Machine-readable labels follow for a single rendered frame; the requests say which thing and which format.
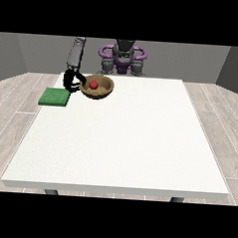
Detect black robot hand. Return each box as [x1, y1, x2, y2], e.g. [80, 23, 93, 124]
[62, 67, 89, 95]

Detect brown wooden bowl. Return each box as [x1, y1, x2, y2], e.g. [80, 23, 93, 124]
[79, 73, 116, 101]

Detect green square pad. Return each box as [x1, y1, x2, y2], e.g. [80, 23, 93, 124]
[37, 87, 71, 108]

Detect grey robot trunk purple rings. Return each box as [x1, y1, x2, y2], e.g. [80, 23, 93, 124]
[96, 38, 149, 79]

